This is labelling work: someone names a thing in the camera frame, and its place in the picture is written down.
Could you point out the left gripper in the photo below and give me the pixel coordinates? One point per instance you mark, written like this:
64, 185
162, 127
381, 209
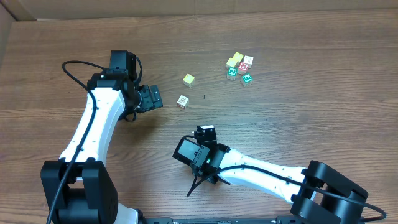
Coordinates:
150, 98

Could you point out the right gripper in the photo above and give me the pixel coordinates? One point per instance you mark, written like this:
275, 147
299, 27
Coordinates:
206, 134

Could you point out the white leaf block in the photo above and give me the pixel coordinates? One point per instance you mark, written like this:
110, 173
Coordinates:
183, 102

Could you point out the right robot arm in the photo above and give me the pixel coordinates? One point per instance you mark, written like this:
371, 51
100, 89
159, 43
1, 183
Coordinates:
317, 193

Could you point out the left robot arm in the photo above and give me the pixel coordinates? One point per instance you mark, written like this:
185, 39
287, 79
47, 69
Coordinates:
77, 186

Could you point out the lone yellow block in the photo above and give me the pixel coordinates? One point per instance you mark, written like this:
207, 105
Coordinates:
189, 80

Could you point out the green block letter Z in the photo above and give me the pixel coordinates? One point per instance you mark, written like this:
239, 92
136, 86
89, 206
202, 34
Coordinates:
231, 73

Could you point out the green block right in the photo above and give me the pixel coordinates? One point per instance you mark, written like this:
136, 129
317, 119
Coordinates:
246, 80

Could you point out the red block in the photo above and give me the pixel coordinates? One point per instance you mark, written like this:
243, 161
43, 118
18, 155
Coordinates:
242, 68

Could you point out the yellow block lower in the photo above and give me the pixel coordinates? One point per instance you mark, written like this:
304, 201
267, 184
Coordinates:
231, 63

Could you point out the yellow block upper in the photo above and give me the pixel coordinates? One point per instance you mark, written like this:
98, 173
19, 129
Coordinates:
238, 56

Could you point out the white block top right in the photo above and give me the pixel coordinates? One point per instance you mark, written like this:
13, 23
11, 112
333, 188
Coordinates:
248, 60

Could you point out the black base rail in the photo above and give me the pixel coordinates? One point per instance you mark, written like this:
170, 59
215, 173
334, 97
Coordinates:
291, 219

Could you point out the cardboard box wall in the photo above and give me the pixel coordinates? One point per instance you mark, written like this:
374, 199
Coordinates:
206, 30

